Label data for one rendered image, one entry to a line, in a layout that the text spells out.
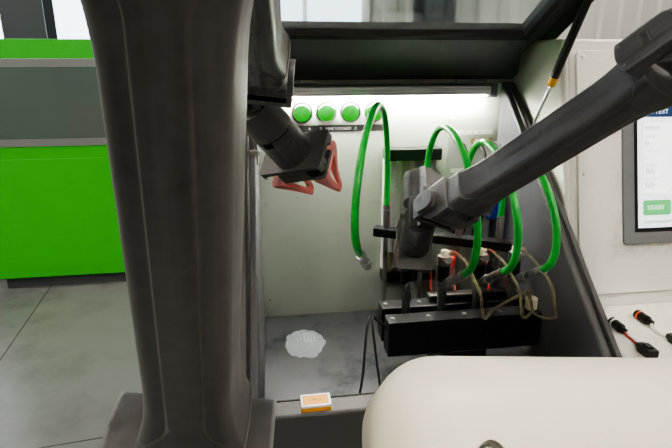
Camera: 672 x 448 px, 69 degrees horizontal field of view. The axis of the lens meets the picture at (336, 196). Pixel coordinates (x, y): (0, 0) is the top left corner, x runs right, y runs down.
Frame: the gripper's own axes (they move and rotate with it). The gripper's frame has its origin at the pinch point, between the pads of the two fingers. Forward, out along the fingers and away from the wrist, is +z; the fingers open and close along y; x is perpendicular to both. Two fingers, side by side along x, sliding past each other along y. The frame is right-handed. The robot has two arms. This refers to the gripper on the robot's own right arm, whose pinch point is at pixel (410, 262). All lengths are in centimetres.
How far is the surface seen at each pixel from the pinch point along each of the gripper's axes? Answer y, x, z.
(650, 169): 25, -53, 0
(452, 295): -1.4, -10.6, 14.1
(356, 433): -32.3, 9.2, -2.4
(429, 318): -8.4, -4.8, 9.5
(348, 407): -28.7, 10.7, -5.4
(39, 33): 241, 270, 159
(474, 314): -6.4, -14.5, 11.2
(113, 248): 85, 183, 205
